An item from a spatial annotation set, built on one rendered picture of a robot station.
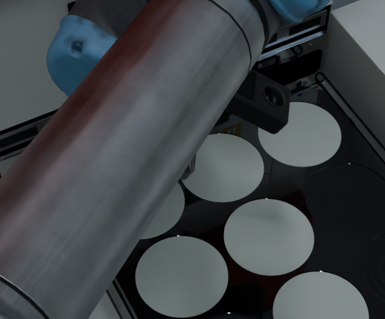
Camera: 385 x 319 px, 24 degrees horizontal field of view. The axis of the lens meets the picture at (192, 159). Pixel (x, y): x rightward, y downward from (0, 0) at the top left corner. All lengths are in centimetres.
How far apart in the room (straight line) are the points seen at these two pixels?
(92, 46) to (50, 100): 39
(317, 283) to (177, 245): 16
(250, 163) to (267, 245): 11
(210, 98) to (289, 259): 52
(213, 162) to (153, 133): 62
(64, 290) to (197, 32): 18
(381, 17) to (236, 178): 28
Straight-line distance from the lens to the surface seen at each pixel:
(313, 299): 99
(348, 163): 110
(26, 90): 100
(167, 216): 104
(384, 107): 114
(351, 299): 100
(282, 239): 103
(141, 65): 49
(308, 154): 110
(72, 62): 66
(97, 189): 44
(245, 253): 101
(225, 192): 106
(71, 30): 66
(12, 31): 94
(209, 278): 100
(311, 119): 113
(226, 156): 109
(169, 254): 101
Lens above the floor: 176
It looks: 53 degrees down
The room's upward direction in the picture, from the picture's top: straight up
